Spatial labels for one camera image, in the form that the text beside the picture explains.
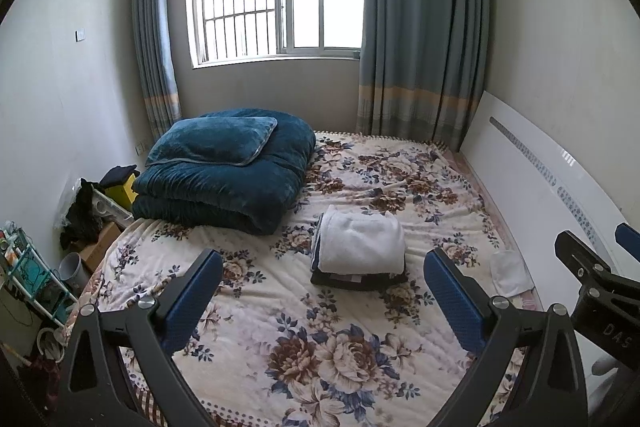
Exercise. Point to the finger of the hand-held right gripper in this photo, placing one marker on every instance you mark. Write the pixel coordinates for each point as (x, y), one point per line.
(629, 235)
(575, 252)

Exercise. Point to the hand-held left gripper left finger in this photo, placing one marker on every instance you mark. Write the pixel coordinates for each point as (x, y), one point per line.
(192, 304)

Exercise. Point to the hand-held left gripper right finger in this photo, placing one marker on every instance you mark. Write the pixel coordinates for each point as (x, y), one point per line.
(452, 307)

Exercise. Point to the white knit sweater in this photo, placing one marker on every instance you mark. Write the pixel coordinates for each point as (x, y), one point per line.
(360, 242)

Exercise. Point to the dark clothes pile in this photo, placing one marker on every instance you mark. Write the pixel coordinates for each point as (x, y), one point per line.
(82, 217)

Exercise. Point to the small white cloth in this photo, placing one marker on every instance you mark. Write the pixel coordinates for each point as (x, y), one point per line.
(510, 272)

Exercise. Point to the white bed headboard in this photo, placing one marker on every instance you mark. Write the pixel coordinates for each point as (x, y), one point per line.
(525, 167)

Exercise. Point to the teal plush quilt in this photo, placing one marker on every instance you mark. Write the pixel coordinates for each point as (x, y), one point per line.
(215, 197)

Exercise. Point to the cardboard box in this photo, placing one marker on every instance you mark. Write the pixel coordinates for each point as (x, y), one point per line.
(100, 243)

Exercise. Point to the floral bed blanket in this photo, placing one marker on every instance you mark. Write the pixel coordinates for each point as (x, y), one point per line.
(300, 357)

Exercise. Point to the grey bucket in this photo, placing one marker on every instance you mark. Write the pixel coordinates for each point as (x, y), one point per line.
(72, 272)

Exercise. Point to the white plastic rack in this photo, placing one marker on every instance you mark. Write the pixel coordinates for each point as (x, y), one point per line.
(109, 208)

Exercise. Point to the yellow storage box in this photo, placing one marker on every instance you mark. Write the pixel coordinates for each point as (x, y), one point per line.
(122, 197)

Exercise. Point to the black cloth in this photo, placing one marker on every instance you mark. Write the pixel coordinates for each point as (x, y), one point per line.
(117, 174)

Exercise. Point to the red cloth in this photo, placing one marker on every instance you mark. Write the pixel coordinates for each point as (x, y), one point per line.
(45, 372)

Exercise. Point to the green shelf rack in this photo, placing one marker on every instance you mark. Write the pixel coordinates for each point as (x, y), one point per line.
(30, 272)

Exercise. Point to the teal plush pillow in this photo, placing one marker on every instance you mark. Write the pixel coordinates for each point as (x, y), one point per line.
(210, 139)

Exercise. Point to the wide blue-grey curtain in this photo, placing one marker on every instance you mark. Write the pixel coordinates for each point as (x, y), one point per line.
(415, 32)

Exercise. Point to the narrow blue-grey curtain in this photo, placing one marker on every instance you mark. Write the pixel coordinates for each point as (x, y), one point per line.
(155, 32)

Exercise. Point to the white wall switch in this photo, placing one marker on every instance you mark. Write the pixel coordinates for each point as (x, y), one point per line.
(80, 35)

